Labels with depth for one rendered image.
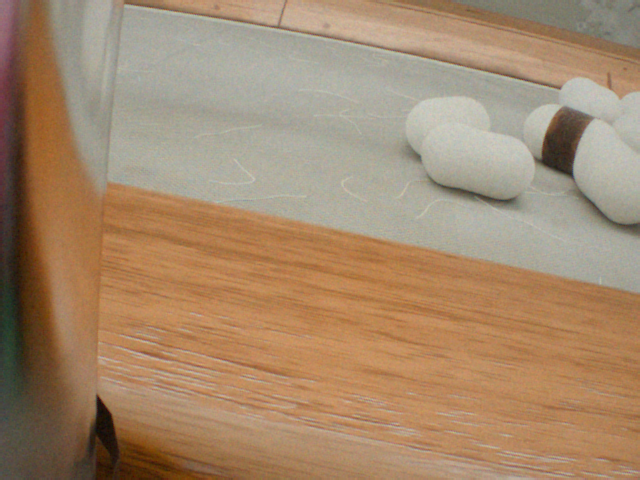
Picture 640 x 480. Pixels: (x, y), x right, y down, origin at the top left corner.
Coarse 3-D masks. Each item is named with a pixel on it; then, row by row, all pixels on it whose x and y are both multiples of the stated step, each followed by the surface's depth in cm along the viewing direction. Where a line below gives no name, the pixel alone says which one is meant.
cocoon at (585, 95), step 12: (576, 84) 32; (588, 84) 32; (564, 96) 32; (576, 96) 31; (588, 96) 31; (600, 96) 30; (612, 96) 30; (576, 108) 31; (588, 108) 31; (600, 108) 30; (612, 108) 30; (612, 120) 30
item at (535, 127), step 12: (540, 108) 25; (552, 108) 25; (528, 120) 25; (540, 120) 25; (600, 120) 24; (528, 132) 25; (540, 132) 25; (588, 132) 24; (600, 132) 24; (612, 132) 24; (528, 144) 25; (540, 144) 25; (540, 156) 25; (576, 156) 24
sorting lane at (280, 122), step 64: (128, 64) 28; (192, 64) 30; (256, 64) 31; (320, 64) 34; (384, 64) 36; (448, 64) 39; (128, 128) 21; (192, 128) 22; (256, 128) 23; (320, 128) 24; (384, 128) 26; (512, 128) 29; (192, 192) 18; (256, 192) 18; (320, 192) 19; (384, 192) 20; (448, 192) 21; (576, 192) 23; (512, 256) 18; (576, 256) 18
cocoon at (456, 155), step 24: (432, 144) 20; (456, 144) 20; (480, 144) 20; (504, 144) 20; (432, 168) 21; (456, 168) 20; (480, 168) 20; (504, 168) 20; (528, 168) 20; (480, 192) 21; (504, 192) 20
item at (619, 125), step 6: (630, 114) 27; (636, 114) 27; (618, 120) 27; (624, 120) 27; (630, 120) 27; (636, 120) 27; (612, 126) 27; (618, 126) 27; (624, 126) 27; (630, 126) 27; (636, 126) 26; (618, 132) 27; (624, 132) 27; (630, 132) 27; (636, 132) 26; (624, 138) 27; (630, 138) 27; (636, 138) 26; (630, 144) 27; (636, 144) 26; (636, 150) 26
